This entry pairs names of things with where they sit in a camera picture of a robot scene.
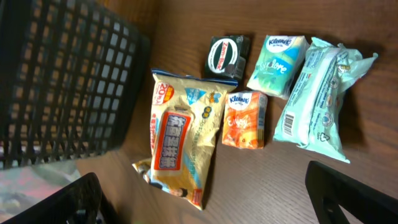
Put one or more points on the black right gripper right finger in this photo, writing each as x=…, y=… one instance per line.
x=331, y=191

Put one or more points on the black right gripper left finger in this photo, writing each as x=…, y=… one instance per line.
x=78, y=202

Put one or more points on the mint green snack packet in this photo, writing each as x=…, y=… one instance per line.
x=310, y=117

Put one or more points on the orange small snack pack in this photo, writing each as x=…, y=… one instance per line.
x=244, y=120

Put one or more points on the orange wet wipes pack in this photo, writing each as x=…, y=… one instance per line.
x=185, y=116

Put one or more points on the teal small tissue pack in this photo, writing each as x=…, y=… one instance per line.
x=277, y=64

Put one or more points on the dark round-label can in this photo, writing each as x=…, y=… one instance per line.
x=227, y=57

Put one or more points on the dark grey plastic basket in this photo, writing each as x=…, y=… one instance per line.
x=71, y=72

